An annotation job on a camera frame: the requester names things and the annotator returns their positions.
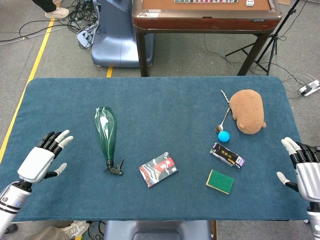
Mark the red patterned card box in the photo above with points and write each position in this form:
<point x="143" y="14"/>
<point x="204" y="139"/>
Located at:
<point x="158" y="170"/>

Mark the green yellow sponge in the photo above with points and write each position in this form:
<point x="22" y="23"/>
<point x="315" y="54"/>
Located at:
<point x="220" y="181"/>

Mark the person's white sneaker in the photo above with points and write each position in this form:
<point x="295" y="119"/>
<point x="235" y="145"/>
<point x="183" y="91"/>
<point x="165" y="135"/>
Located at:
<point x="75" y="228"/>

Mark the white power strip with plugs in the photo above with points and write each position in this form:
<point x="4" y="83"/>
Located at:
<point x="86" y="35"/>

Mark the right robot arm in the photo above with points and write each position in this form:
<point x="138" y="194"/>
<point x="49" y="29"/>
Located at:
<point x="314" y="215"/>

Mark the blue ball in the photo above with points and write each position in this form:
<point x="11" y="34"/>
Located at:
<point x="223" y="136"/>

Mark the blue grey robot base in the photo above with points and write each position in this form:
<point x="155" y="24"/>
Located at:
<point x="117" y="37"/>

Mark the metal spoon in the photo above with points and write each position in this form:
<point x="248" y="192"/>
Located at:
<point x="222" y="123"/>

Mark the striped thin stick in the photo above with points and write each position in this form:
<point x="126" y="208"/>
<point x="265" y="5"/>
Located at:
<point x="225" y="96"/>

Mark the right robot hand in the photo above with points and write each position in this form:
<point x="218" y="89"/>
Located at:
<point x="307" y="172"/>

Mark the row of mahjong tiles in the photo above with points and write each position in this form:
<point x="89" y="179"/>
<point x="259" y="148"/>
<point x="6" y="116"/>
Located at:
<point x="206" y="1"/>

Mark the black tripod stand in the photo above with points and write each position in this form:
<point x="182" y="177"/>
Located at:
<point x="272" y="42"/>

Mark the white mahjong tile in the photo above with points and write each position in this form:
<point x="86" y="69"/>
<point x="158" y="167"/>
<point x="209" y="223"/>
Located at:
<point x="249" y="2"/>

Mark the black purple packet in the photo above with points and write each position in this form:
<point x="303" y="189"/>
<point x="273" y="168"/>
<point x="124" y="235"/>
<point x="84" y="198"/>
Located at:
<point x="227" y="155"/>

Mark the brown plush toy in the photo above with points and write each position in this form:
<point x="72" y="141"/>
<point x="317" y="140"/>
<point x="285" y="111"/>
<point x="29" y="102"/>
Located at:
<point x="247" y="110"/>

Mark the blue table cloth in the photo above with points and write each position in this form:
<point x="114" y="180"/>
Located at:
<point x="155" y="200"/>

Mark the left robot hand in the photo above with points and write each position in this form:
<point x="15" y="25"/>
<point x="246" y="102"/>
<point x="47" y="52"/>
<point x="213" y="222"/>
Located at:
<point x="37" y="165"/>

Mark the brown mahjong table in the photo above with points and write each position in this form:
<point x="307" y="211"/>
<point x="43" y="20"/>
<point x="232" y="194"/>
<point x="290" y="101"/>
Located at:
<point x="205" y="20"/>

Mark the grey blue robot torso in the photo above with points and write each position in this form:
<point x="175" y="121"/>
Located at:
<point x="157" y="230"/>

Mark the person's beige sneaker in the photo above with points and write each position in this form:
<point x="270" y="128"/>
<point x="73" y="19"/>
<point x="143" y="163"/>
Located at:
<point x="57" y="12"/>

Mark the green spray bottle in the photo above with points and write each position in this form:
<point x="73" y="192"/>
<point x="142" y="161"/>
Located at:
<point x="107" y="132"/>

